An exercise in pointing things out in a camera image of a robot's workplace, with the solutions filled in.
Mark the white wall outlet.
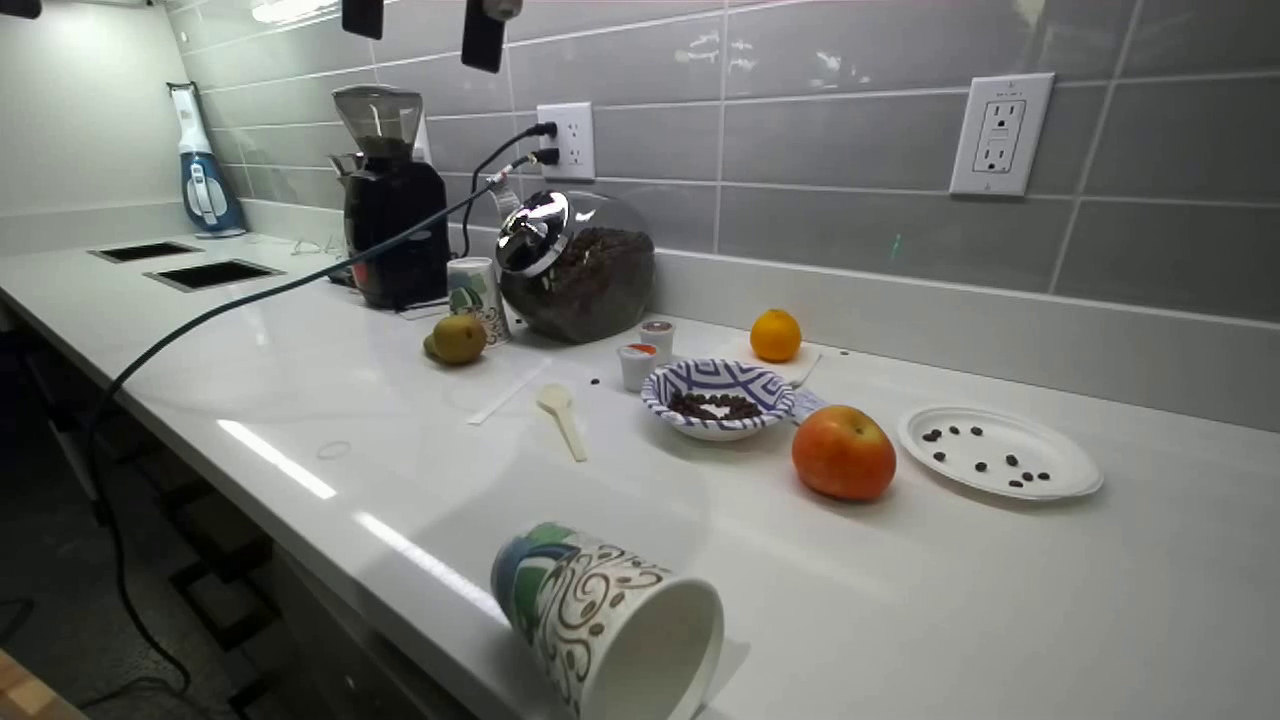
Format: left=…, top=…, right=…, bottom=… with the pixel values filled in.
left=537, top=99, right=595, bottom=179
left=950, top=73, right=1056, bottom=201

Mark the black power cable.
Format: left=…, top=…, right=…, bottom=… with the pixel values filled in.
left=81, top=119, right=565, bottom=695

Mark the white straw stick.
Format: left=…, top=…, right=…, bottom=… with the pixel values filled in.
left=465, top=361, right=548, bottom=427

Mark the small white pod cup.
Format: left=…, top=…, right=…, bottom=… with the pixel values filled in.
left=622, top=341, right=657, bottom=391
left=640, top=321, right=675, bottom=361

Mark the white plastic spoon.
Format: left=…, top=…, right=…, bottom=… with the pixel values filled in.
left=537, top=386, right=590, bottom=466

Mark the glass jar with coffee beans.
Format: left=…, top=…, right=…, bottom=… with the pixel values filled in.
left=496, top=188, right=657, bottom=343

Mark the blue white dispenser bottle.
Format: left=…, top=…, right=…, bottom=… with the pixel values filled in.
left=169, top=83, right=249, bottom=236

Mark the blue patterned paper bowl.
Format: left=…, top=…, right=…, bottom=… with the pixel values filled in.
left=640, top=361, right=796, bottom=444

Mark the green pear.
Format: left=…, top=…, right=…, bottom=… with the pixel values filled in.
left=424, top=311, right=488, bottom=367

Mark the red orange apple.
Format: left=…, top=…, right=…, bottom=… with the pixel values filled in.
left=792, top=403, right=897, bottom=504

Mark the black coffee grinder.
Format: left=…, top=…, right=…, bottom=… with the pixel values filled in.
left=334, top=90, right=448, bottom=311

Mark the small orange fruit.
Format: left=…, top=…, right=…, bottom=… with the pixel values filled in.
left=747, top=307, right=804, bottom=365

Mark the white oval paper plate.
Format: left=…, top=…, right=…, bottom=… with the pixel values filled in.
left=897, top=403, right=1104, bottom=504

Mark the tipped patterned paper cup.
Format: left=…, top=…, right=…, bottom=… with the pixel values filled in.
left=494, top=519, right=726, bottom=720

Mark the white paper napkin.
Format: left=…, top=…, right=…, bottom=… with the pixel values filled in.
left=726, top=338, right=825, bottom=388

